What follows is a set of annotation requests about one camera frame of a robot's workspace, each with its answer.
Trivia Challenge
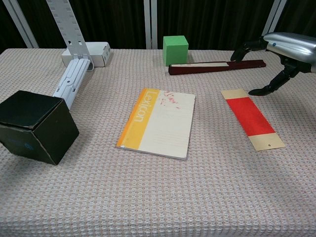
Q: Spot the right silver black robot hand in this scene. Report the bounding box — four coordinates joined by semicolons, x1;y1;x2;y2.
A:
231;32;316;97

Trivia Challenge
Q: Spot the black pleated curtain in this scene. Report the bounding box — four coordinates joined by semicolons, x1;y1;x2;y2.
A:
0;0;316;52

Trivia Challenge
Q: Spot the dark red folded fan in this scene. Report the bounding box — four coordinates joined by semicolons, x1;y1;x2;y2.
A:
168;59;267;76

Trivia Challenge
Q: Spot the white folding stand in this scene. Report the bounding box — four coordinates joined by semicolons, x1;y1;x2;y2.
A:
45;0;91;111

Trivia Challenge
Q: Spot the white upright partition post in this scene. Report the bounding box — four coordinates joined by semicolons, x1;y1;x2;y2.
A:
144;0;158;49

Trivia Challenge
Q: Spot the white slanted partition post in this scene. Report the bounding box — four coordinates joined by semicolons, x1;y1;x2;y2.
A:
261;0;288;38
1;0;39;49

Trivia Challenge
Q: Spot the black cardboard box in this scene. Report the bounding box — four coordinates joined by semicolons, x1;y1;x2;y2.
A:
0;90;80;165

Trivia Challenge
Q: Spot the yellow cream lined notebook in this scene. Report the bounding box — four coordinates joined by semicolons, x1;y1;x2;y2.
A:
116;87;197;161

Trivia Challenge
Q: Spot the red and tan bookmark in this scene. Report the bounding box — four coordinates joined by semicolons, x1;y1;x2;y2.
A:
220;88;286;151

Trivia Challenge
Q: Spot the green cube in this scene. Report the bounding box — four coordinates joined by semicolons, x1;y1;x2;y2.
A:
162;35;190;67

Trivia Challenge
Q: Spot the small white box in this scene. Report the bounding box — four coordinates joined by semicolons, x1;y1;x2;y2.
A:
61;41;112;68

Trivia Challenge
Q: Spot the beige waffle tablecloth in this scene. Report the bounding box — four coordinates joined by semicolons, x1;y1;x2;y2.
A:
0;48;316;237

